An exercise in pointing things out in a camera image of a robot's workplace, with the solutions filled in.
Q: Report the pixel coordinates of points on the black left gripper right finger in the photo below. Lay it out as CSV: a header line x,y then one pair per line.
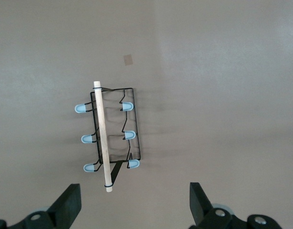
x,y
201,207

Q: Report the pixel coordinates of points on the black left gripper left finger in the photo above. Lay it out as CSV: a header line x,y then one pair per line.
x,y
63,210

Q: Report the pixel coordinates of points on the small brown tape patch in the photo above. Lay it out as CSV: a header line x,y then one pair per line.
x,y
128,59

